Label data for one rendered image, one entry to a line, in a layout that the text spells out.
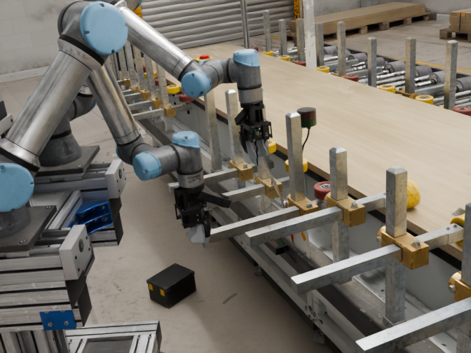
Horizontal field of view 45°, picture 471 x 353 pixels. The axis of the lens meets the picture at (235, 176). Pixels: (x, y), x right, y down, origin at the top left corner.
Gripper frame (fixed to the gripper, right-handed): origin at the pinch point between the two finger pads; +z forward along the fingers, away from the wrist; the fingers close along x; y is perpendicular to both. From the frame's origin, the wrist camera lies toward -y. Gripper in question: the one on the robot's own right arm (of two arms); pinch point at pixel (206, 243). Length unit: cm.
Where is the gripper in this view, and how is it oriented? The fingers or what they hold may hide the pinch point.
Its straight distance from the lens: 174.1
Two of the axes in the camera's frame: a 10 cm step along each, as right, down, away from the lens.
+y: -9.2, 2.3, -3.3
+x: 3.9, 3.2, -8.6
